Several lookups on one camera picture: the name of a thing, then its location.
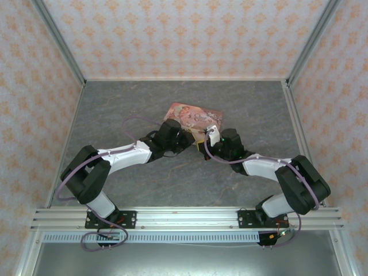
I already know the aluminium frame bar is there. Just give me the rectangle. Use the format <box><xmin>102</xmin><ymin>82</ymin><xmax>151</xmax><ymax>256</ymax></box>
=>
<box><xmin>30</xmin><ymin>0</ymin><xmax>87</xmax><ymax>89</ymax></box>
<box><xmin>286</xmin><ymin>0</ymin><xmax>342</xmax><ymax>87</ymax></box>
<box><xmin>328</xmin><ymin>229</ymin><xmax>355</xmax><ymax>276</ymax></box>
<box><xmin>85</xmin><ymin>76</ymin><xmax>289</xmax><ymax>82</ymax></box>
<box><xmin>14</xmin><ymin>229</ymin><xmax>44</xmax><ymax>276</ymax></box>
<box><xmin>282</xmin><ymin>80</ymin><xmax>328</xmax><ymax>208</ymax></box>

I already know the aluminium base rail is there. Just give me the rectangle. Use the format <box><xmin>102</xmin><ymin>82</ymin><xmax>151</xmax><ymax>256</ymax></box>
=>
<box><xmin>30</xmin><ymin>208</ymin><xmax>345</xmax><ymax>231</ymax></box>

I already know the pink illustrated book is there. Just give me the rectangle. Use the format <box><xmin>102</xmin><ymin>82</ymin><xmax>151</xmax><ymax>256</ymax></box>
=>
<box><xmin>162</xmin><ymin>102</ymin><xmax>224</xmax><ymax>142</ymax></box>

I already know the white slotted cable duct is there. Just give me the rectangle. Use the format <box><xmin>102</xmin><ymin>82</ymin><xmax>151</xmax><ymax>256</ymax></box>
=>
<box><xmin>43</xmin><ymin>231</ymin><xmax>261</xmax><ymax>244</ymax></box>

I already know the small electronics board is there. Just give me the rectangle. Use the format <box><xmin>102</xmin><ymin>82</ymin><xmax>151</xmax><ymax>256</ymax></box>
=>
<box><xmin>99</xmin><ymin>232</ymin><xmax>121</xmax><ymax>242</ymax></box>
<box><xmin>269</xmin><ymin>229</ymin><xmax>290</xmax><ymax>240</ymax></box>

